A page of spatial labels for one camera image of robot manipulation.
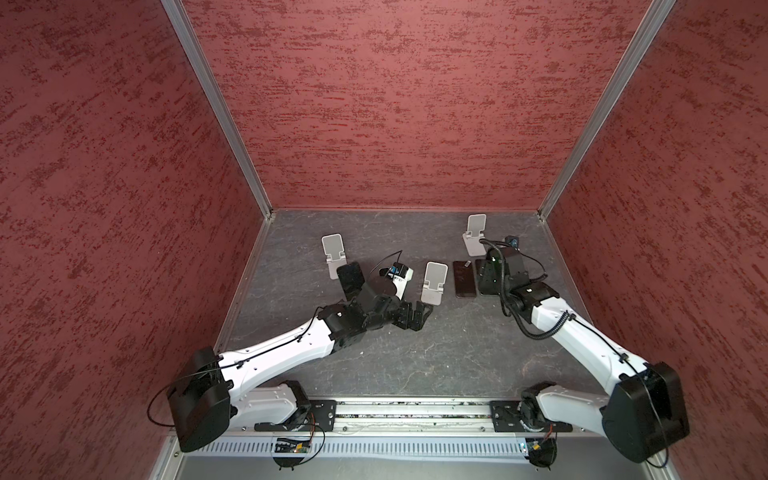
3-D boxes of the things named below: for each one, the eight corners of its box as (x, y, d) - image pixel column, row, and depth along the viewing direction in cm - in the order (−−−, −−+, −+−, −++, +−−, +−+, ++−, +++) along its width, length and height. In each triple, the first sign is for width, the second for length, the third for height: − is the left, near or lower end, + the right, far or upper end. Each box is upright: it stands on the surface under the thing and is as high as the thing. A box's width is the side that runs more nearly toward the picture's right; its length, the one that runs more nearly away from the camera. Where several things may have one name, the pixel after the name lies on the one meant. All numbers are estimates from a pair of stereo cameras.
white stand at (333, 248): (324, 278, 102) (318, 259, 93) (328, 254, 109) (323, 234, 100) (344, 278, 102) (340, 259, 93) (347, 254, 109) (343, 234, 100)
